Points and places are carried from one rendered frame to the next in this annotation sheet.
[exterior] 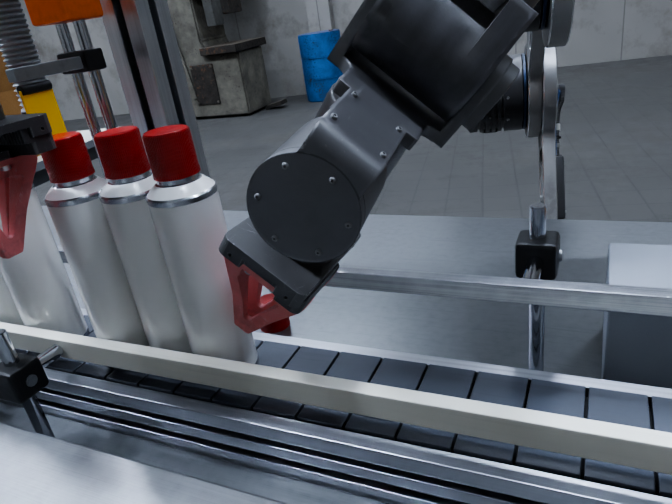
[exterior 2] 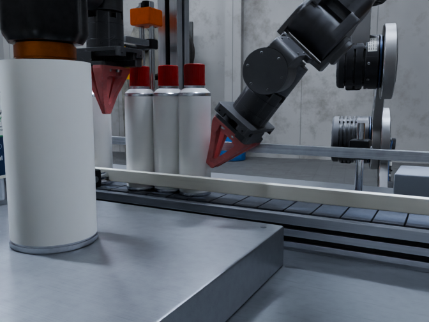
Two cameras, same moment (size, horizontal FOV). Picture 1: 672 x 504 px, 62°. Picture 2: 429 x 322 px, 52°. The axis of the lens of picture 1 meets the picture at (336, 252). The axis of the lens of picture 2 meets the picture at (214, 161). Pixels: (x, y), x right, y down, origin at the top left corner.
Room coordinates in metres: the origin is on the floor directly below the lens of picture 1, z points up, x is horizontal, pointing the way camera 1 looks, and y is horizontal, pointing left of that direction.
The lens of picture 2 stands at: (-0.30, 0.07, 1.03)
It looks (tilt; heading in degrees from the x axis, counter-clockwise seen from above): 8 degrees down; 0
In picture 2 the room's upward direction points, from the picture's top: straight up
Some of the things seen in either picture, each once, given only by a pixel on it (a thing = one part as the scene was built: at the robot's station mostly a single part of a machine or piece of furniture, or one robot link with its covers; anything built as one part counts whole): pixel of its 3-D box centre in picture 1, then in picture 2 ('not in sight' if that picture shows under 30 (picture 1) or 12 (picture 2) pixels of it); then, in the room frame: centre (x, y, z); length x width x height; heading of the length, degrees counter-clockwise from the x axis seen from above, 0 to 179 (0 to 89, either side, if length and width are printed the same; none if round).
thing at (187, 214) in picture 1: (200, 260); (195, 130); (0.40, 0.11, 0.98); 0.05 x 0.05 x 0.20
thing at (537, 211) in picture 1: (535, 317); (357, 178); (0.35, -0.14, 0.91); 0.07 x 0.03 x 0.17; 152
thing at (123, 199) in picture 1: (153, 253); (168, 128); (0.42, 0.15, 0.98); 0.05 x 0.05 x 0.20
